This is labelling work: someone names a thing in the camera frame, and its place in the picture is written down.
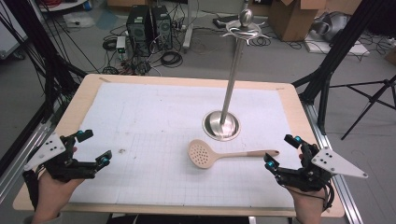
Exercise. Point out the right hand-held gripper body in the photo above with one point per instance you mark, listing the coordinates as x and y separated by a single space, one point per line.
323 161

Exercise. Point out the person's left hand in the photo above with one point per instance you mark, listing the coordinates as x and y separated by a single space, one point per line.
51 196

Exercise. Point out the black frame strut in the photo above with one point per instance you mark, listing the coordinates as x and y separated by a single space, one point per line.
339 46
46 62

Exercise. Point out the person's right hand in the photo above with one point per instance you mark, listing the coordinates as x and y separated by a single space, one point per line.
308 205

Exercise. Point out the black tripod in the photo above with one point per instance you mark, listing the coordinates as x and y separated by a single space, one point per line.
370 99

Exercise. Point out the cardboard box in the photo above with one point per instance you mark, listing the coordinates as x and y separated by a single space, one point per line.
292 20

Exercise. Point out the beige slotted spoon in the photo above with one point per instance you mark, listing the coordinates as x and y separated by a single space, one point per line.
200 154

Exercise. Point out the white power adapter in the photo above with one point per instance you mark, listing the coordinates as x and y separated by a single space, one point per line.
120 45

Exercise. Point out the black computer tower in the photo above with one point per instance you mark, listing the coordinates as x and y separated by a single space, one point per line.
139 29
162 26

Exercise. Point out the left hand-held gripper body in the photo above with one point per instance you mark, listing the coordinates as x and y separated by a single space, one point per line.
46 151

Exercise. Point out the white grid mat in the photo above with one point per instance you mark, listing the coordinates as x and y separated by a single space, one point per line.
155 124

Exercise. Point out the aluminium rail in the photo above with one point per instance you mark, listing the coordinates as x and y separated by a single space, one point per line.
330 149
21 155

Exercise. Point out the metal utensil stand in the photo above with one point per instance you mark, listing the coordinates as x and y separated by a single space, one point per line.
229 93

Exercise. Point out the grey bag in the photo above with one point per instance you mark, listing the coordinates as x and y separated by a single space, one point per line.
331 25

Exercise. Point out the white pole stand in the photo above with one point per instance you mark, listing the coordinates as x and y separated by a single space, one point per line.
188 28

